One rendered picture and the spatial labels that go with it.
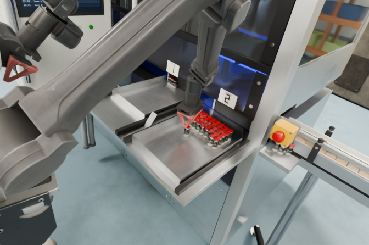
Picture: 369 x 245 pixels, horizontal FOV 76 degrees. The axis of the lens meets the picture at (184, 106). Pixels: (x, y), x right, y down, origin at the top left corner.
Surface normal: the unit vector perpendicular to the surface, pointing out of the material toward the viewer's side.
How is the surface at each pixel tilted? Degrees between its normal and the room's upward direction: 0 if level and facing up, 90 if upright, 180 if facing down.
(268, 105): 90
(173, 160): 0
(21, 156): 32
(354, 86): 90
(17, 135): 26
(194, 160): 0
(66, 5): 99
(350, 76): 90
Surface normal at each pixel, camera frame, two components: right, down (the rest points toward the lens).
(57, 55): 0.69, 0.46
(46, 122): -0.07, -0.15
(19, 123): 0.57, -0.65
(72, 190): 0.14, -0.84
